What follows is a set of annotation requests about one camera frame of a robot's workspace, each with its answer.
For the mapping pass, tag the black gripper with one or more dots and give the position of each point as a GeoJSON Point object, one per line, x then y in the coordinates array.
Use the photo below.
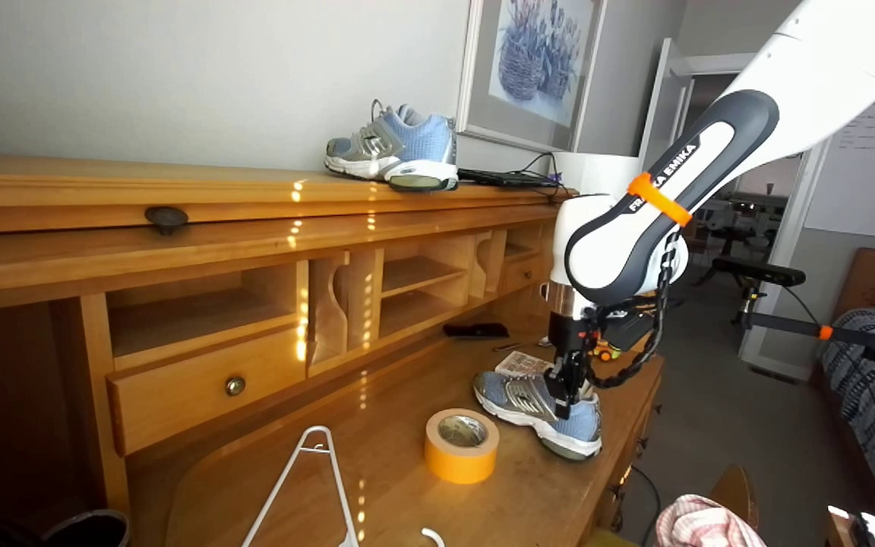
{"type": "Point", "coordinates": [573, 344]}

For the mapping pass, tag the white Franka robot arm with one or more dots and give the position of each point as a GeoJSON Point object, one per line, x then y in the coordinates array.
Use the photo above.
{"type": "Point", "coordinates": [760, 132]}

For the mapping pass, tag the large wooden knobbed drawer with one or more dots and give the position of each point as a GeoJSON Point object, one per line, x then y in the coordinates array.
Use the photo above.
{"type": "Point", "coordinates": [205, 389]}

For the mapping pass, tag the black computer keyboard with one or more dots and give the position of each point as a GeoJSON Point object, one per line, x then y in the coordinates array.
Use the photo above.
{"type": "Point", "coordinates": [504, 180]}

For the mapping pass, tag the wooden chair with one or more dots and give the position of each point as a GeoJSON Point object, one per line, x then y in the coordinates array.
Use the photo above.
{"type": "Point", "coordinates": [738, 490]}

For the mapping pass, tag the black remote control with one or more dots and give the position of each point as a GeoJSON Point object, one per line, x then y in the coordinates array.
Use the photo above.
{"type": "Point", "coordinates": [475, 330]}

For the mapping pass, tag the white door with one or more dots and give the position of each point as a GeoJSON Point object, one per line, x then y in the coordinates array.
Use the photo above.
{"type": "Point", "coordinates": [668, 101]}

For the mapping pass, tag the bed with striped blanket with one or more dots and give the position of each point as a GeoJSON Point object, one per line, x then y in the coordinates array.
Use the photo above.
{"type": "Point", "coordinates": [873, 397]}

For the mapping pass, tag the white whiteboard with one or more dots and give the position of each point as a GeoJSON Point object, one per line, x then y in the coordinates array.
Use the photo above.
{"type": "Point", "coordinates": [868, 172]}

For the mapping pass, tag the framed blue flower picture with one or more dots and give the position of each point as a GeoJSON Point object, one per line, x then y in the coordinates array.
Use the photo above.
{"type": "Point", "coordinates": [544, 63]}

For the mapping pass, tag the pink striped towel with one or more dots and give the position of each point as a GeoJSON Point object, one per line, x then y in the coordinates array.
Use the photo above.
{"type": "Point", "coordinates": [706, 520]}

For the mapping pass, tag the black stereo camera bar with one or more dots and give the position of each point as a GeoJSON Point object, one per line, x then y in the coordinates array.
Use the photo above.
{"type": "Point", "coordinates": [760, 271]}

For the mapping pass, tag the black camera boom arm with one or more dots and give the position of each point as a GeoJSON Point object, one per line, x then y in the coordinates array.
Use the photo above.
{"type": "Point", "coordinates": [843, 336]}

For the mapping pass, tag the small wooden desk drawer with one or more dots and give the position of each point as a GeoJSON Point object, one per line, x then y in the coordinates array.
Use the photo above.
{"type": "Point", "coordinates": [525, 275]}

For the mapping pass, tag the blue grey sneaker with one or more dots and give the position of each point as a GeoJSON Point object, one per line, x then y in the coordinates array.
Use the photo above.
{"type": "Point", "coordinates": [395, 148]}
{"type": "Point", "coordinates": [530, 405]}

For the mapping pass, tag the wooden roll-top desk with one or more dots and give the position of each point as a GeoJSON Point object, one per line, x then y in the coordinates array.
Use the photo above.
{"type": "Point", "coordinates": [257, 244]}

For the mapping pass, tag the orange tape roll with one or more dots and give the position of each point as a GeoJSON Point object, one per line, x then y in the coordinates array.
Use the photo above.
{"type": "Point", "coordinates": [459, 450]}

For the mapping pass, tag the small black cup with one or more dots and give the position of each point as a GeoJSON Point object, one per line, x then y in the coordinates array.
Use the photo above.
{"type": "Point", "coordinates": [90, 530]}

